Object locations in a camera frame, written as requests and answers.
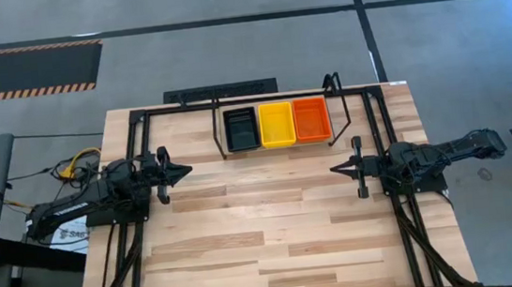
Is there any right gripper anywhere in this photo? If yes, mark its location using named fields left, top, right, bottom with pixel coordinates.
left=327, top=133, right=388, bottom=202

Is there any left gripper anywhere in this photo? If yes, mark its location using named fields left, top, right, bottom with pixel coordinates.
left=136, top=143, right=196, bottom=207

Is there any orange slotted plastic basket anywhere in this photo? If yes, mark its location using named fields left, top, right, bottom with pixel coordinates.
left=291, top=95, right=334, bottom=145

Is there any black slotted plastic basket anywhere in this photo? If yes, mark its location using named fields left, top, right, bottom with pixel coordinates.
left=221, top=105, right=263, bottom=154

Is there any yellow slotted plastic basket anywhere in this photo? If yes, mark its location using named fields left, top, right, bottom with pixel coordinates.
left=257, top=100, right=298, bottom=150

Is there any white printed paper sheet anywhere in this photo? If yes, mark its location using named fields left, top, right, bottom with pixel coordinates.
left=48, top=215, right=92, bottom=258

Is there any black side stand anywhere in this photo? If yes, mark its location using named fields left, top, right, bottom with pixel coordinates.
left=0, top=229, right=89, bottom=282

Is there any black hazard-striped floor mat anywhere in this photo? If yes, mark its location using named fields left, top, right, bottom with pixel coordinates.
left=0, top=38, right=108, bottom=101

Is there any black metal table frame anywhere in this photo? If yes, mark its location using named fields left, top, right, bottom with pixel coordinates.
left=62, top=76, right=484, bottom=287

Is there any yellow cable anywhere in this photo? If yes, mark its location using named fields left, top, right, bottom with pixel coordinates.
left=59, top=146, right=105, bottom=181

